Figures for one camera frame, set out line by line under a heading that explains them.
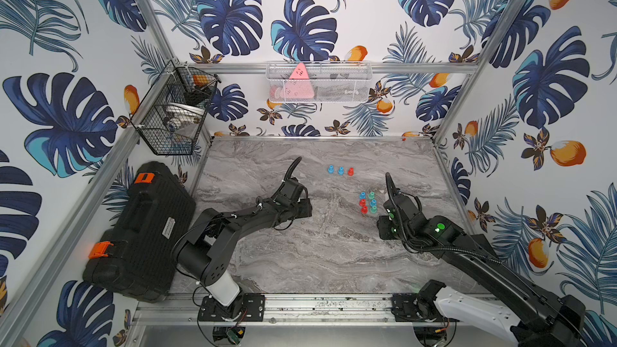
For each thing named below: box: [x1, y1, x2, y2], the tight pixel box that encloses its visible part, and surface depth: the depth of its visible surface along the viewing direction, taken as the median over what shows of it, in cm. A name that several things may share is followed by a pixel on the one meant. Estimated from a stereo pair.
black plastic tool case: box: [81, 160, 197, 303], surface depth 68 cm
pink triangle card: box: [284, 62, 315, 100], surface depth 92 cm
